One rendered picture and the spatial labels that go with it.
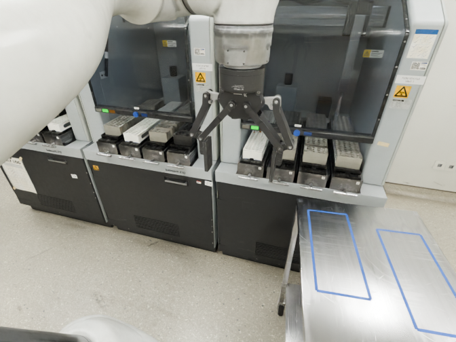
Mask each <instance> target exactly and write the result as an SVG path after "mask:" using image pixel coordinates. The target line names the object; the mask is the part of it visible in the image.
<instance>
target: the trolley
mask: <svg viewBox="0 0 456 342"><path fill-rule="evenodd" d="M297 234H298V239H299V266H300V279H301V285H297V284H289V283H288V277H289V273H290V267H291V263H292V258H293V254H294V250H295V244H296V240H297ZM285 293H286V299H284V297H285ZM285 305H286V327H285V342H456V273H455V271H454V269H453V268H452V267H451V264H450V263H449V262H448V260H447V258H446V257H445V255H444V254H443V252H442V251H441V249H440V247H439V245H438V244H437V243H436V240H435V239H434V238H433V236H432V234H431V233H430V231H429V230H428V228H427V227H426V225H425V223H424V222H423V220H422V219H421V217H420V216H419V214H418V212H416V211H410V210H398V209H392V208H380V207H374V206H363V205H356V204H345V203H339V202H327V201H321V200H314V199H303V198H297V205H296V209H295V214H294V221H293V224H292V231H291V235H290V242H289V246H288V253H287V257H286V264H285V268H284V275H283V278H282V285H281V290H280V296H279V298H278V304H277V309H278V315H279V316H283V311H284V308H285Z"/></svg>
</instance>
